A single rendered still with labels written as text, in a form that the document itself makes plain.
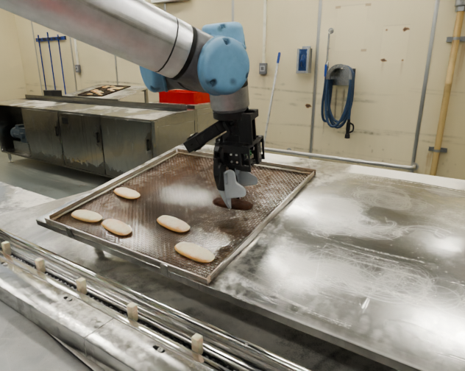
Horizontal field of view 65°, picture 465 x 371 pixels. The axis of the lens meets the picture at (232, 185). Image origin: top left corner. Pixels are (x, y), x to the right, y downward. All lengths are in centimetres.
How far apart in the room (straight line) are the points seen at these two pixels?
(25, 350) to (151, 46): 51
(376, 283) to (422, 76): 351
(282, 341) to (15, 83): 816
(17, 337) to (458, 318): 69
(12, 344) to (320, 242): 57
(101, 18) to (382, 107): 381
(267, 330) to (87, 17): 54
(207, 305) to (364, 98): 364
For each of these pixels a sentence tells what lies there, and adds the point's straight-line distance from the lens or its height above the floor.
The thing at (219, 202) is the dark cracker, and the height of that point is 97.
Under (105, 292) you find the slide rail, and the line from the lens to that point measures 75.
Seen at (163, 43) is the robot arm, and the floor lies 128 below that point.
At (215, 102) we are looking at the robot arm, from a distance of 70.
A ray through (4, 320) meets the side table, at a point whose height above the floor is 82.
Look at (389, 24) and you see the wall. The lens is 416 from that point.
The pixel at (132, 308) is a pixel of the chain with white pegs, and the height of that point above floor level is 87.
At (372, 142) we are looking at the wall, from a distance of 421.
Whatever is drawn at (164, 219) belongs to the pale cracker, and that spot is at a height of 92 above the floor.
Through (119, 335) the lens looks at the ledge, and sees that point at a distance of 63.
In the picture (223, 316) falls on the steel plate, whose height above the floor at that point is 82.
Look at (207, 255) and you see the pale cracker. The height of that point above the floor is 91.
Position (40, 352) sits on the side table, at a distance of 71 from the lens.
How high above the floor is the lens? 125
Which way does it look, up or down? 18 degrees down
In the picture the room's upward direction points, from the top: straight up
